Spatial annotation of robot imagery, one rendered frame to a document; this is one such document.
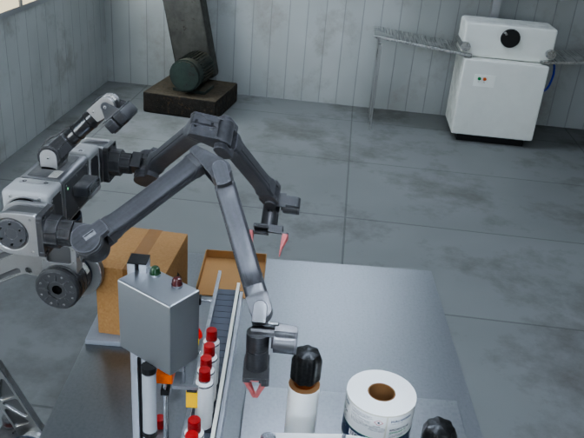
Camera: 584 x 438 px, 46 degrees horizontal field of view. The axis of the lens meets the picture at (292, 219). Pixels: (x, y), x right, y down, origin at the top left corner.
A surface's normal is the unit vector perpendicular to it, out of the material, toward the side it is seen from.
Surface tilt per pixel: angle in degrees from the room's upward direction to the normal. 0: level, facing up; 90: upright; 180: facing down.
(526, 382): 0
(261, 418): 0
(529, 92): 90
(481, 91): 90
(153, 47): 90
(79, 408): 0
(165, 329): 90
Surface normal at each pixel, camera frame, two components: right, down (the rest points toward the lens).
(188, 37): -0.22, 0.42
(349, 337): 0.07, -0.89
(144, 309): -0.59, 0.32
